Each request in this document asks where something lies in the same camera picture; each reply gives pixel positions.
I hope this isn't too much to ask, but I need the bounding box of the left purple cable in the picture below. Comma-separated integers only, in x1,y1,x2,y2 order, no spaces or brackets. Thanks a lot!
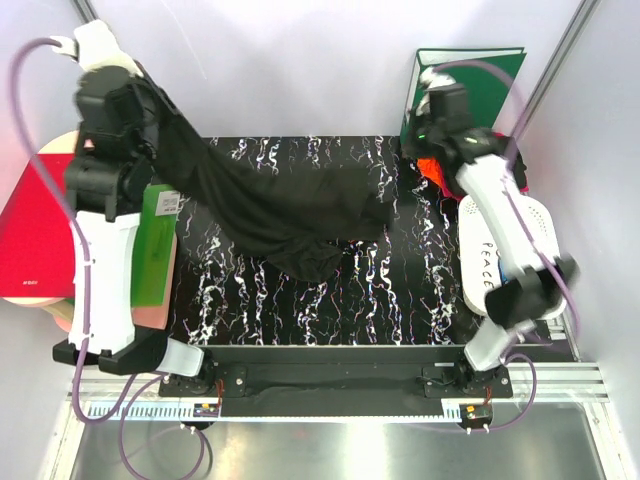
9,38,216,476

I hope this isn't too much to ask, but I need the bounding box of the white slotted cable duct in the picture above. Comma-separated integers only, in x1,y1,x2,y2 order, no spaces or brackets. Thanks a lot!
85,401,220,421

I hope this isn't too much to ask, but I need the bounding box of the black t shirt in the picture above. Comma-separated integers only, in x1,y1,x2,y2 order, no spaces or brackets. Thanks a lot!
139,79,393,283

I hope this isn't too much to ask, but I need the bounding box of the white printed t shirt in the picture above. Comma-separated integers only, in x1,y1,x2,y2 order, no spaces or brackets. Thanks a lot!
458,196,503,316

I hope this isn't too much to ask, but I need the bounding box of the orange garment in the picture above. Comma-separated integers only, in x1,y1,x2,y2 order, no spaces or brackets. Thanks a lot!
416,157,451,197

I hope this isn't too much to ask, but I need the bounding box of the black marbled table mat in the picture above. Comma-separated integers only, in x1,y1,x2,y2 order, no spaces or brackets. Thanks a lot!
168,136,481,346

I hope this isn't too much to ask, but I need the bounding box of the red ring binder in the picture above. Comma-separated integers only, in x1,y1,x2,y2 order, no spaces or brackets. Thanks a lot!
1,165,75,298

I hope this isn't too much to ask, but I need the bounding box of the folded dark shirts pile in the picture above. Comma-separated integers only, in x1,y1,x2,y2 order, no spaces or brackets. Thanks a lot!
449,128,530,201

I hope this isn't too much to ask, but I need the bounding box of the white plastic laundry basket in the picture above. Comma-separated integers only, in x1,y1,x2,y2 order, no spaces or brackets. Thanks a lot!
458,192,570,322

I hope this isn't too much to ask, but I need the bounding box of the green lever arch binder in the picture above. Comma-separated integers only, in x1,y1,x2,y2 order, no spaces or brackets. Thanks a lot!
400,47,526,146

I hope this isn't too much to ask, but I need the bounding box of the aluminium frame profile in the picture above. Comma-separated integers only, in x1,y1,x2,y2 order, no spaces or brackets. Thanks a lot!
80,362,609,403

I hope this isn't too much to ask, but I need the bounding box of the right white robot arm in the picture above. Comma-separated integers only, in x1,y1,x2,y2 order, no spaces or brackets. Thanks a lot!
407,62,578,395

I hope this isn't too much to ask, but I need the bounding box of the green plastic folder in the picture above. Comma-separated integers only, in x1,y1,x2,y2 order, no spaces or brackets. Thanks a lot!
131,184,181,308

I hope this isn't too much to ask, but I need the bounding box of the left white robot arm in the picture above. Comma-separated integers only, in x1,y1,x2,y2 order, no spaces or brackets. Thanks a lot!
52,20,205,378

